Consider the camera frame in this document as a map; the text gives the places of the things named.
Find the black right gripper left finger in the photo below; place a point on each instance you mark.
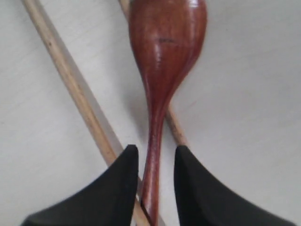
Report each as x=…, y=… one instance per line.
x=107, y=201

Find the wooden chopstick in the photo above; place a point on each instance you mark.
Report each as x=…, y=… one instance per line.
x=171, y=117
x=84, y=99

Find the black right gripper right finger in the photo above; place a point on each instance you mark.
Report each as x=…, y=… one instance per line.
x=202, y=200

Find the dark brown wooden spoon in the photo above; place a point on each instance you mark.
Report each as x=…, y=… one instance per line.
x=166, y=38

